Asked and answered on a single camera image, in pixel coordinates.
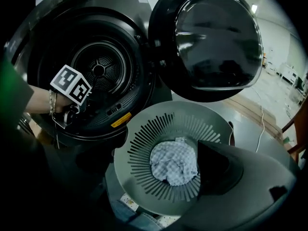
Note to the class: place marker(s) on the green slotted laundry basket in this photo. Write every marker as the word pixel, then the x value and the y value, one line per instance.
pixel 125 153

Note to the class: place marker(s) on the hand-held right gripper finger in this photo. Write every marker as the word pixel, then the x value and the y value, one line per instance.
pixel 252 201

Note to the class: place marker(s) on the person's right white shoe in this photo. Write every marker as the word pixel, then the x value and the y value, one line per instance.
pixel 163 221

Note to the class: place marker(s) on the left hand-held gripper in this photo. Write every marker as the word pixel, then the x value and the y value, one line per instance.
pixel 72 85

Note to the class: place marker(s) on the black washing machine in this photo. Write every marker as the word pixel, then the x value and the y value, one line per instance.
pixel 134 56

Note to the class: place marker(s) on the red-brown wooden table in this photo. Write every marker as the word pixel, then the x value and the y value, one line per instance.
pixel 288 126

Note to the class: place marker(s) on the person's white shoe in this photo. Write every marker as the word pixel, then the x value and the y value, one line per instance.
pixel 128 201
pixel 163 221

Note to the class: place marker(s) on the round black machine door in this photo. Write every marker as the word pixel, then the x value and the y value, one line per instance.
pixel 216 44

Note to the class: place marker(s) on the person's left white shoe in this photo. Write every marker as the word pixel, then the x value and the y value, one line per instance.
pixel 128 201

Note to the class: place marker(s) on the blue checked clothes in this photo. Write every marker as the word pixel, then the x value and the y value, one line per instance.
pixel 173 162

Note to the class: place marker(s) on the person's left forearm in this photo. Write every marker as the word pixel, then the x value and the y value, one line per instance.
pixel 41 100

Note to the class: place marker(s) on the white cabinet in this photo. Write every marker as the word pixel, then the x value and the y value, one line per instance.
pixel 288 73

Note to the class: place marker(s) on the person's blue jeans legs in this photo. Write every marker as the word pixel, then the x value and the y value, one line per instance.
pixel 134 220

